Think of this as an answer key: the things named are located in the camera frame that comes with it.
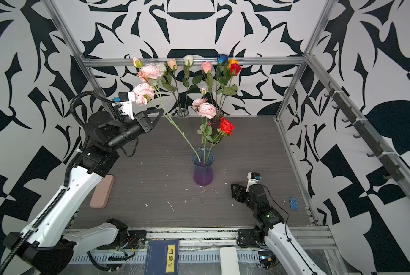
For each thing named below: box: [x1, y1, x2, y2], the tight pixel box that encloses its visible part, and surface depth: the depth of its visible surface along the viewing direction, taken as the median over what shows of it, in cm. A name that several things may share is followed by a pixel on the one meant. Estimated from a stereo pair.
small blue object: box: [289, 197, 300, 211], surface depth 85 cm
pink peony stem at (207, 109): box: [191, 87, 217, 164], surface depth 74 cm
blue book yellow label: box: [143, 239, 180, 275], surface depth 71 cm
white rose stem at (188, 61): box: [182, 55, 204, 111], surface depth 91 cm
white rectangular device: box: [219, 246, 241, 275], surface depth 66 cm
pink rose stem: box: [200, 61, 215, 108], surface depth 87 cm
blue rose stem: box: [215, 53, 230, 111], surface depth 87 cm
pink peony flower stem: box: [131, 56, 202, 164], surface depth 56 cm
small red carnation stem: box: [205, 117, 235, 163], surface depth 76 cm
